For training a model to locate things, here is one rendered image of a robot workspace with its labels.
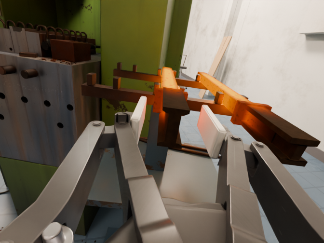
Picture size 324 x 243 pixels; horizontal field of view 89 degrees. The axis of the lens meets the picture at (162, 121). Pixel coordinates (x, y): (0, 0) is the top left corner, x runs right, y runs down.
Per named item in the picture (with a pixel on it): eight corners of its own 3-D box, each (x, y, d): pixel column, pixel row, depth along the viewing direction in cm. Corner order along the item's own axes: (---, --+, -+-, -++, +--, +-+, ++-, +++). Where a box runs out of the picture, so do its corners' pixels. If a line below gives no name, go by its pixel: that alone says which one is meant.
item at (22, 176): (85, 236, 91) (80, 171, 72) (20, 223, 92) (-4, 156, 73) (118, 168, 142) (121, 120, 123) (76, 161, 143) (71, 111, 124)
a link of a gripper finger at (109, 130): (125, 153, 13) (87, 148, 13) (135, 125, 18) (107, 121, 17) (126, 137, 12) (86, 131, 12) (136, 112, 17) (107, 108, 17)
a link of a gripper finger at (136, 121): (136, 149, 15) (128, 148, 15) (144, 118, 21) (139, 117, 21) (139, 119, 14) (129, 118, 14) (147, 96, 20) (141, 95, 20)
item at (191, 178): (233, 221, 39) (235, 215, 39) (62, 203, 37) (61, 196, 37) (204, 149, 67) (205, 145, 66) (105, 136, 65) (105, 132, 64)
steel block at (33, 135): (80, 171, 72) (71, 65, 53) (-4, 155, 73) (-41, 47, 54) (121, 120, 123) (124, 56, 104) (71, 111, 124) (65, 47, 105)
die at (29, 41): (42, 57, 59) (38, 30, 56) (-11, 48, 60) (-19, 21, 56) (95, 53, 97) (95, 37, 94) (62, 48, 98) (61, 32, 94)
